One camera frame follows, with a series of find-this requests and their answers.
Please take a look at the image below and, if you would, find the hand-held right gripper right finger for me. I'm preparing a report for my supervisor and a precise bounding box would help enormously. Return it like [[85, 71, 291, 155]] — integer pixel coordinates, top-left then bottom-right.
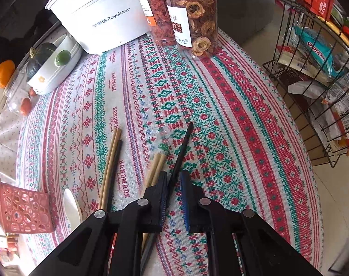
[[180, 170, 322, 276]]

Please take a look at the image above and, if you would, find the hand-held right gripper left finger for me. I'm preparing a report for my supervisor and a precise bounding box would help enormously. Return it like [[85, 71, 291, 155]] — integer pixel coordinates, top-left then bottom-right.
[[31, 171, 169, 276]]

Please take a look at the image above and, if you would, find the wooden chopstick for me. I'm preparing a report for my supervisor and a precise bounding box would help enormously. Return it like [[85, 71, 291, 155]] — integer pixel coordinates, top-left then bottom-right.
[[138, 153, 160, 200], [101, 129, 122, 210], [98, 129, 119, 210], [141, 154, 167, 248]]

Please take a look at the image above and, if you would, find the black chopstick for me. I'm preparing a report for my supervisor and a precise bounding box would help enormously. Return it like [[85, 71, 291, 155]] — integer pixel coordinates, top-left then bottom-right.
[[140, 122, 194, 276]]

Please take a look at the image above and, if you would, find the white spoon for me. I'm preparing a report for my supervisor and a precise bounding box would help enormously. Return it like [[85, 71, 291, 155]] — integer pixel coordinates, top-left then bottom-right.
[[63, 189, 83, 231]]

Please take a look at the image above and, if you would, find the pink perforated utensil holder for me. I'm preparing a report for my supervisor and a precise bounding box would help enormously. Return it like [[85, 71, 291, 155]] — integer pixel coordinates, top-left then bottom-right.
[[0, 182, 55, 234]]

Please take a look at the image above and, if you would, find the clear wrapper with green label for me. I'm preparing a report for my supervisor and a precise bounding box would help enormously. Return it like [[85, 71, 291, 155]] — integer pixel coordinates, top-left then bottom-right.
[[158, 126, 175, 153]]

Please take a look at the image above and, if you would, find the red green patterned tablecloth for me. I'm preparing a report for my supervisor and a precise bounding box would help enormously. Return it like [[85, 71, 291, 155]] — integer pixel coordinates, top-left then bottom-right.
[[16, 27, 325, 276]]

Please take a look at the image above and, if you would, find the plain white oval dish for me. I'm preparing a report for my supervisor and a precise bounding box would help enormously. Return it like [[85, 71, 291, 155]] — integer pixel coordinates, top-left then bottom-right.
[[36, 42, 83, 95]]

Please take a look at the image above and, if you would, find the white plastic bag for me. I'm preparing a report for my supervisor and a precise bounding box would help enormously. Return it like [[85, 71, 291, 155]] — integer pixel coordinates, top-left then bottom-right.
[[288, 80, 328, 99]]

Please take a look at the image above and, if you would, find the white floral tablecloth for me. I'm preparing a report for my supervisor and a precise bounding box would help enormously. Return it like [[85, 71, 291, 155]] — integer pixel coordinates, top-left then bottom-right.
[[0, 92, 34, 186]]

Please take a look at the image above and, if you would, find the white oval dish flower print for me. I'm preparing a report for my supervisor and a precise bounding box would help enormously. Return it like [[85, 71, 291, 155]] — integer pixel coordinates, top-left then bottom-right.
[[27, 34, 77, 92]]

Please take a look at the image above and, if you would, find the green round fruit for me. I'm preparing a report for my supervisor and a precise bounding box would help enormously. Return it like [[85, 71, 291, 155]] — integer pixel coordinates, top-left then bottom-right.
[[55, 50, 70, 66]]

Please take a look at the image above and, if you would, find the jar of dried fruit slices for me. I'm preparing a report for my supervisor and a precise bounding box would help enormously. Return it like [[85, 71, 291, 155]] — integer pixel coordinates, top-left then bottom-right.
[[161, 0, 219, 60]]

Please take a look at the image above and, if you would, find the beige snack packet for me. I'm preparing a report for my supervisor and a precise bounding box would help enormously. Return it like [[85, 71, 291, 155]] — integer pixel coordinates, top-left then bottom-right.
[[278, 50, 332, 84]]

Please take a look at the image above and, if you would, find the clear plastic container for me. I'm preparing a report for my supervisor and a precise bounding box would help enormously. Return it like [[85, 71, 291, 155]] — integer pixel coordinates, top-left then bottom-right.
[[3, 69, 37, 116]]

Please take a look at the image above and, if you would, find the jar of red dried berries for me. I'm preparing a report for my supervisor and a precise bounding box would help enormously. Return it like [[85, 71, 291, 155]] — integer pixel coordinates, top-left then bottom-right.
[[133, 0, 178, 46]]

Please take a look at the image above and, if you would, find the white packet with black print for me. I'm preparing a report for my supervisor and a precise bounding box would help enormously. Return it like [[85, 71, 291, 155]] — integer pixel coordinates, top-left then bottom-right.
[[324, 86, 349, 123]]

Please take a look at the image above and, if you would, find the dark green pumpkin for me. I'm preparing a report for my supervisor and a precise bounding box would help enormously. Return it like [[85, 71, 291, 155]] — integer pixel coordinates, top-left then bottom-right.
[[26, 43, 58, 81]]

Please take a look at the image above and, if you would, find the dark grey furniture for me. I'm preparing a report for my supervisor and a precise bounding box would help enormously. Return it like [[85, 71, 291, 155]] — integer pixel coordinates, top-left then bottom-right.
[[216, 0, 276, 47]]

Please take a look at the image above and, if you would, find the white electric cooker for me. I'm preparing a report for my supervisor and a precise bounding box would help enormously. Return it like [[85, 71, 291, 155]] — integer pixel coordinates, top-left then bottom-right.
[[45, 0, 152, 55]]

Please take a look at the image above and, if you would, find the large orange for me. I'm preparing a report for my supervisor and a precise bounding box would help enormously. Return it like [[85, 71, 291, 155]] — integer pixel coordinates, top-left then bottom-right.
[[0, 60, 16, 89]]

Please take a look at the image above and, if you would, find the blue snack packet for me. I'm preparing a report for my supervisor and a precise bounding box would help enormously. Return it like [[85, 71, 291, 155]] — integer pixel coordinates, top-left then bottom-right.
[[294, 26, 345, 78]]

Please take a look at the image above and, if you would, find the black wire rack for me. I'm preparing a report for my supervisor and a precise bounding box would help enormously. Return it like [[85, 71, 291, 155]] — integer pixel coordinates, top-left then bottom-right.
[[262, 0, 349, 169]]

